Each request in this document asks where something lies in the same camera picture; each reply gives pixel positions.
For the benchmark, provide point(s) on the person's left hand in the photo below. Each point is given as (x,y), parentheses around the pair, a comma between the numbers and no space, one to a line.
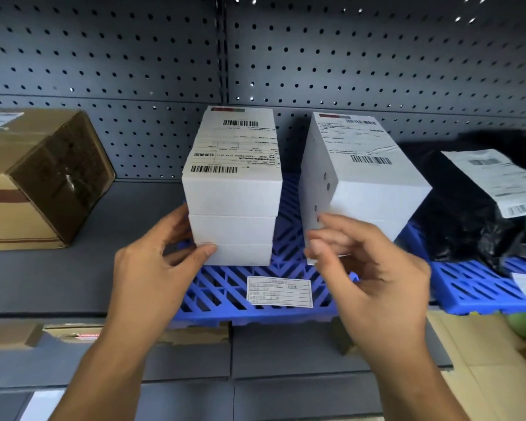
(149,284)

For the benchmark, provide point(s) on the grey metal shelving unit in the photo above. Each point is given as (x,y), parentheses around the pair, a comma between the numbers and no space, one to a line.
(355,61)

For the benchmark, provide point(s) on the person's right hand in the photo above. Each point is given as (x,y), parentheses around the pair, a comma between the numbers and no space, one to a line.
(390,302)

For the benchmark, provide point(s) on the brown taped cardboard box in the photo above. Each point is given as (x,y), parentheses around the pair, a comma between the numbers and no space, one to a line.
(197,336)

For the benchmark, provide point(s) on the brown box red label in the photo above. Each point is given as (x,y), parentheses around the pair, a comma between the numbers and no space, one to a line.
(9,335)

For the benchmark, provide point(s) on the person's right forearm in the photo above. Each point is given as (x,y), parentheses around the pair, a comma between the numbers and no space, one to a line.
(421,390)

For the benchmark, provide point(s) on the brown cardboard box white label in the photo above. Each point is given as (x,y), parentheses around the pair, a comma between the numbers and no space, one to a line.
(344,337)

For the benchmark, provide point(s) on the large printed cardboard box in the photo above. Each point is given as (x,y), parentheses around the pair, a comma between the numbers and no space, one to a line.
(35,188)

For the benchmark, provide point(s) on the blue plastic pallet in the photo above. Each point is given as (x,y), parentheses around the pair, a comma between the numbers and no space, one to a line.
(219,293)
(469,289)

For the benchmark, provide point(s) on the brown box red striped sticker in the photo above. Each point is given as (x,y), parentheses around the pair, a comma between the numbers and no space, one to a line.
(74,332)

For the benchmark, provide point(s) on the large white box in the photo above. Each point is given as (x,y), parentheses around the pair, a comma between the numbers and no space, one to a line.
(232,230)

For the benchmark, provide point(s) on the plain white box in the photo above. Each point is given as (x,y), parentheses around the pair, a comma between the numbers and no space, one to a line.
(377,192)
(232,192)

